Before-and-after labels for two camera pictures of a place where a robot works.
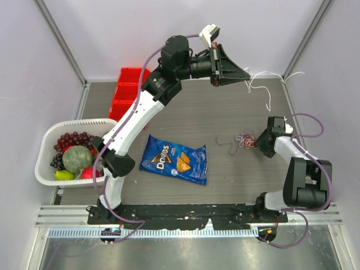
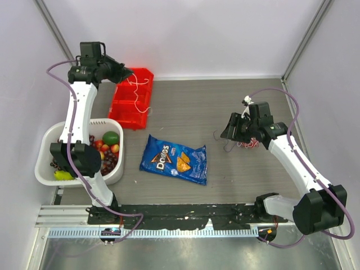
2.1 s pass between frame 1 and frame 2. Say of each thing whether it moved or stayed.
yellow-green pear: stayed
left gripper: moved
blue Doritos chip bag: stayed
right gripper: moved
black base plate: stayed
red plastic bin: stayed
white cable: moved
